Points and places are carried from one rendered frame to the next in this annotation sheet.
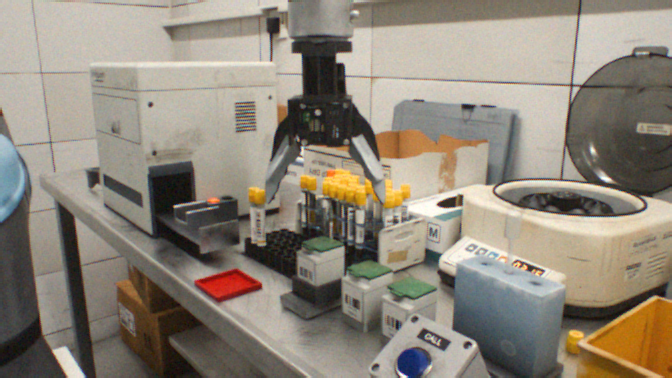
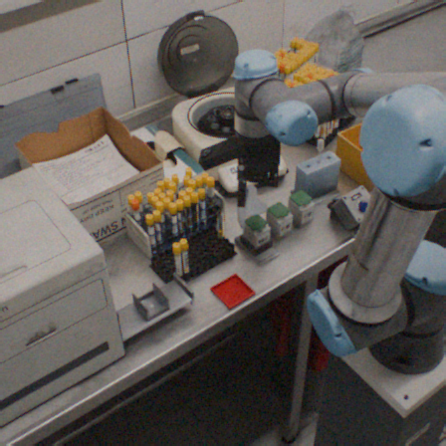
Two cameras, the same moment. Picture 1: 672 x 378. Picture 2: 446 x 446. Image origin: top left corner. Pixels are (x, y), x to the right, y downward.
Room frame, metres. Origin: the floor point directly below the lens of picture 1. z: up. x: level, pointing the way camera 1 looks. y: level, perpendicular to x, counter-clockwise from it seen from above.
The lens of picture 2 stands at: (0.59, 1.03, 1.93)
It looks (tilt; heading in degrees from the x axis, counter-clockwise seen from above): 43 degrees down; 275
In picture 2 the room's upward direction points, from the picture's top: 1 degrees counter-clockwise
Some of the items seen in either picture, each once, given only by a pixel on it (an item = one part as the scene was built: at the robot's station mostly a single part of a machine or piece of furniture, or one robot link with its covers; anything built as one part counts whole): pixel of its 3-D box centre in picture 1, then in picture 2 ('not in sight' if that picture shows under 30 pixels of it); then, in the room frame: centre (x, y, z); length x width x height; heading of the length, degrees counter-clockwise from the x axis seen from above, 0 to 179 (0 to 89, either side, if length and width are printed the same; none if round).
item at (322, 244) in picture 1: (320, 244); (256, 223); (0.61, 0.01, 0.95); 0.05 x 0.04 x 0.01; 131
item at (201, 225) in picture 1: (191, 217); (141, 310); (0.82, 0.24, 0.92); 0.21 x 0.07 x 0.05; 40
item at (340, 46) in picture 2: not in sight; (331, 40); (0.41, -0.77, 0.97); 0.26 x 0.17 x 0.19; 56
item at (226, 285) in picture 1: (228, 284); (232, 291); (0.65, 0.14, 0.88); 0.07 x 0.07 x 0.01; 40
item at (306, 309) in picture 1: (320, 289); (256, 243); (0.61, 0.01, 0.89); 0.09 x 0.05 x 0.04; 130
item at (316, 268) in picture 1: (320, 269); (256, 234); (0.61, 0.01, 0.92); 0.05 x 0.04 x 0.06; 131
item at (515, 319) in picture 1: (504, 318); (317, 178); (0.47, -0.17, 0.92); 0.10 x 0.07 x 0.10; 35
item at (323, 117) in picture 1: (322, 95); (258, 153); (0.61, 0.01, 1.14); 0.09 x 0.08 x 0.12; 177
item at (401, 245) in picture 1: (356, 229); (175, 217); (0.79, -0.04, 0.91); 0.20 x 0.10 x 0.07; 40
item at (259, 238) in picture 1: (295, 227); (192, 242); (0.74, 0.06, 0.93); 0.17 x 0.09 x 0.11; 41
